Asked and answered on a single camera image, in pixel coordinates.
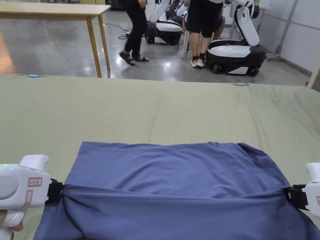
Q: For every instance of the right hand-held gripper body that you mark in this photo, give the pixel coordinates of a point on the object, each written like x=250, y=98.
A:
x=311, y=192

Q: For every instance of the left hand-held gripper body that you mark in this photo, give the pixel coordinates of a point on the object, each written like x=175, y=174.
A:
x=15, y=185

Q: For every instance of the dark blue shirt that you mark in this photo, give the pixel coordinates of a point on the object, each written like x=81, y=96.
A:
x=175, y=192

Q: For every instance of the person's left hand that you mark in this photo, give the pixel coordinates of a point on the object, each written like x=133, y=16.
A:
x=7, y=225

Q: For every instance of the small blue sheet clip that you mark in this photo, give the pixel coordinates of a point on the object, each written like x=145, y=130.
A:
x=32, y=75
x=241, y=84

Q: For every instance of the white and black wheeled robot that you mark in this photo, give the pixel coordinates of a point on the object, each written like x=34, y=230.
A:
x=163, y=27
x=237, y=52

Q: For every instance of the bed with pale green sheet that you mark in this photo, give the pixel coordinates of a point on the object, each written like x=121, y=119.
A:
x=160, y=110

